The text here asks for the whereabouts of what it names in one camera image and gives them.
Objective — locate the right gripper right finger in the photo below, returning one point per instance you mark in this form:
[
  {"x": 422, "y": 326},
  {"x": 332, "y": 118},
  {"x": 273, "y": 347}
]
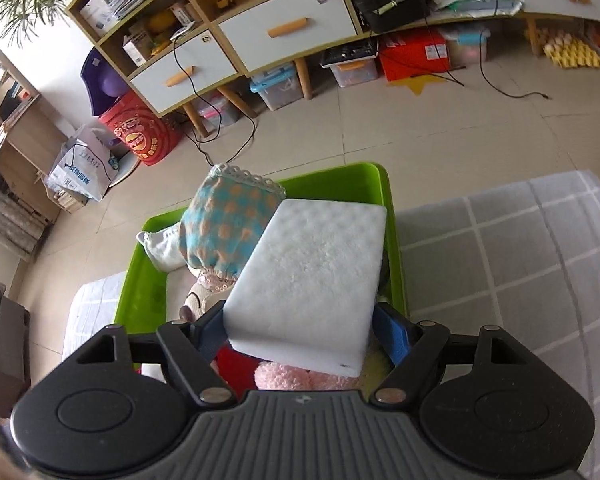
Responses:
[{"x": 416, "y": 352}]

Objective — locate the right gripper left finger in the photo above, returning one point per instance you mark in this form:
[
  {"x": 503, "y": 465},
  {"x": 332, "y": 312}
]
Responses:
[{"x": 188, "y": 350}]

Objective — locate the pink fluffy plush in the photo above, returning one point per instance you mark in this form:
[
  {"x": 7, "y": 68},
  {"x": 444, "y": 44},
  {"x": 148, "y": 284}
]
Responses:
[{"x": 275, "y": 376}]

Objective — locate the white foam sponge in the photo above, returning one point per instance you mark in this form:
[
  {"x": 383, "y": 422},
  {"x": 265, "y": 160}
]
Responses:
[{"x": 306, "y": 295}]

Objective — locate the mouse plush blue dress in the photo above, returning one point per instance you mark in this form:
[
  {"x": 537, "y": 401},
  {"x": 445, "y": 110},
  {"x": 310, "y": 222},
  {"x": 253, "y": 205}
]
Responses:
[{"x": 219, "y": 231}]

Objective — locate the green plastic storage bin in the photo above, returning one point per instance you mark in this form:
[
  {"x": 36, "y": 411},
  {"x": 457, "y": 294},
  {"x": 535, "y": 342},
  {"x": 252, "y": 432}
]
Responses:
[{"x": 142, "y": 307}]

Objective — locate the white cloth pouch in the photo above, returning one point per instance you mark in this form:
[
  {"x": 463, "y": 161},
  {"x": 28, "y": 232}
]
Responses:
[{"x": 163, "y": 248}]

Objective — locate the white grid tablecloth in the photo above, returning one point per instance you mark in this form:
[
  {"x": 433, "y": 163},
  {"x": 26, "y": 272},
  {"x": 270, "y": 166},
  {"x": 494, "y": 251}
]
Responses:
[{"x": 513, "y": 273}]

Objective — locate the white paper bag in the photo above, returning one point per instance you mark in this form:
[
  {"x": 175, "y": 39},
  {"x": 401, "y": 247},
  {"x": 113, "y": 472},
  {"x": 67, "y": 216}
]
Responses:
[{"x": 85, "y": 164}]

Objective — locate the red cartoon bucket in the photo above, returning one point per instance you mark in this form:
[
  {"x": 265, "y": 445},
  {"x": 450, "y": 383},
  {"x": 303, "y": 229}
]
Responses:
[{"x": 149, "y": 137}]

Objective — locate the clear box blue lid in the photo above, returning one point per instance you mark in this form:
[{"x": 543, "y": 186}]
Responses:
[{"x": 277, "y": 87}]

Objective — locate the red cardboard box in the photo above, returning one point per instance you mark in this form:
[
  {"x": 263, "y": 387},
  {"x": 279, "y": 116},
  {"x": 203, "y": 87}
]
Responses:
[{"x": 413, "y": 53}]

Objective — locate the tall wooden shelf cabinet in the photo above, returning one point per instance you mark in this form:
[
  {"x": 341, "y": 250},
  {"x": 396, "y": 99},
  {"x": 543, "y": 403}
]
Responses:
[{"x": 170, "y": 51}]

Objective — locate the yellow egg tray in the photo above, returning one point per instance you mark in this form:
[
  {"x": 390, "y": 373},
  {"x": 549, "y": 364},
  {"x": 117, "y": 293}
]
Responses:
[{"x": 566, "y": 50}]

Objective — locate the black bag on shelf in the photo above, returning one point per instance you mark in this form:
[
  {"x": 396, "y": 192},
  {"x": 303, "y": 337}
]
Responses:
[{"x": 384, "y": 15}]

